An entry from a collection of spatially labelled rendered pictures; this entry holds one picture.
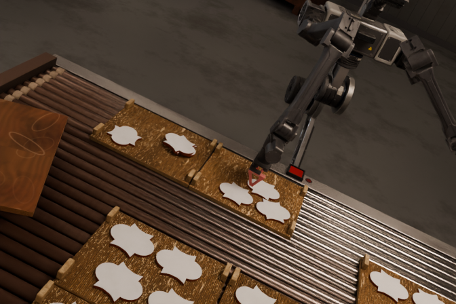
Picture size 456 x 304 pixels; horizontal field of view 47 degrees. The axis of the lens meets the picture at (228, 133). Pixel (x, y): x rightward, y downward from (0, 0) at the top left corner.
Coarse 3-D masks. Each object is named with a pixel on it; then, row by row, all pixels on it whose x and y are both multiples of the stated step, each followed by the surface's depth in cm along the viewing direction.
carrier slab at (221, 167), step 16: (208, 160) 210; (224, 160) 214; (240, 160) 218; (208, 176) 200; (224, 176) 204; (240, 176) 208; (256, 176) 212; (272, 176) 217; (208, 192) 192; (288, 192) 211; (240, 208) 191; (288, 208) 202; (272, 224) 190; (288, 224) 194
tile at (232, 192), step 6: (222, 186) 197; (228, 186) 198; (234, 186) 200; (222, 192) 194; (228, 192) 195; (234, 192) 196; (240, 192) 198; (246, 192) 199; (228, 198) 192; (234, 198) 193; (240, 198) 194; (246, 198) 196; (246, 204) 193
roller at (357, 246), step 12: (24, 84) 212; (36, 84) 213; (48, 96) 211; (60, 96) 213; (72, 108) 211; (84, 108) 212; (96, 120) 210; (108, 120) 211; (300, 216) 203; (324, 228) 203; (348, 240) 202; (372, 252) 201; (396, 264) 200; (420, 276) 199; (444, 288) 198
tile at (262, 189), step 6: (252, 180) 207; (258, 186) 205; (264, 186) 207; (270, 186) 208; (252, 192) 201; (258, 192) 202; (264, 192) 203; (270, 192) 205; (276, 192) 206; (264, 198) 201; (270, 198) 202; (276, 198) 203
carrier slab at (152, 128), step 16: (128, 112) 218; (144, 112) 222; (112, 128) 204; (144, 128) 212; (160, 128) 216; (176, 128) 221; (112, 144) 196; (144, 144) 203; (160, 144) 207; (208, 144) 220; (144, 160) 194; (160, 160) 198; (176, 160) 202; (192, 160) 206; (176, 176) 193
